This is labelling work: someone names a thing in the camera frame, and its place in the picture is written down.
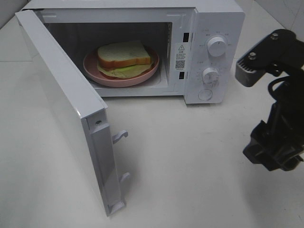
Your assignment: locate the pink plate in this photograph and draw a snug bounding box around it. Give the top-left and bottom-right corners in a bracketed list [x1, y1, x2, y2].
[83, 47, 160, 87]

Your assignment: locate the white microwave door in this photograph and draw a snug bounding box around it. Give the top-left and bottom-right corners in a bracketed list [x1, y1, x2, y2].
[16, 10, 130, 215]

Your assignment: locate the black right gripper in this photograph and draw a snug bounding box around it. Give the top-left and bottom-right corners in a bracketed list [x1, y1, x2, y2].
[243, 76, 304, 171]

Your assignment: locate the white timer knob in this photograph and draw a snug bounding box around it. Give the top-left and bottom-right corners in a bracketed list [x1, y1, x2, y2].
[202, 67, 220, 84]

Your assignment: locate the sandwich with lettuce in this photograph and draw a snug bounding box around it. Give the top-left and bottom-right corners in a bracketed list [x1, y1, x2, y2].
[97, 40, 154, 79]

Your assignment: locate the white warning label sticker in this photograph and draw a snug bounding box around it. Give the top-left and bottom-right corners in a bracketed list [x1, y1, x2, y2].
[174, 42, 189, 71]

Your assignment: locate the round door release button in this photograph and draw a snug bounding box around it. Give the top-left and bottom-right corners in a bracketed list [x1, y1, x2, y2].
[198, 89, 213, 101]

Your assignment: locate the white power knob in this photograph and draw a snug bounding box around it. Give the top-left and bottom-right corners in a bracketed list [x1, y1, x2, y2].
[207, 36, 227, 57]

